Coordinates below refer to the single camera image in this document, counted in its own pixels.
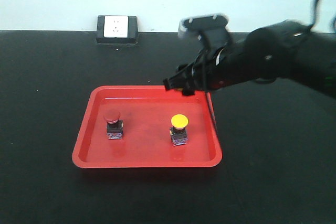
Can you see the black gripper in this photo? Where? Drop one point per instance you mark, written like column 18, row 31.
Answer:
column 228, row 67

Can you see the yellow mushroom push button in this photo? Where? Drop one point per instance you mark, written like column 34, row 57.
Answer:
column 178, row 132

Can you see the red mushroom push button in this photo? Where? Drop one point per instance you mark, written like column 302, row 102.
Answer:
column 114, row 125

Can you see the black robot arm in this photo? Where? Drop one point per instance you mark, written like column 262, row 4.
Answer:
column 286, row 50

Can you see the red plastic tray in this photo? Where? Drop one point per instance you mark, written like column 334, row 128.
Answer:
column 146, row 112

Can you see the black white power socket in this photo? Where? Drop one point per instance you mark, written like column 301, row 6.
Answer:
column 112, row 29

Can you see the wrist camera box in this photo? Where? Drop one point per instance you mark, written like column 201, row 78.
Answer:
column 194, row 26

